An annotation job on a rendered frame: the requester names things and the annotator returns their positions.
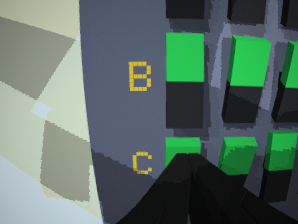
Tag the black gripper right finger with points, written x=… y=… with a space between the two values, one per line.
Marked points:
x=215 y=198

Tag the grey switch panel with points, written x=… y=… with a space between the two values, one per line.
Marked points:
x=215 y=77

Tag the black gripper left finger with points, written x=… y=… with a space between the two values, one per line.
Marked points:
x=167 y=202

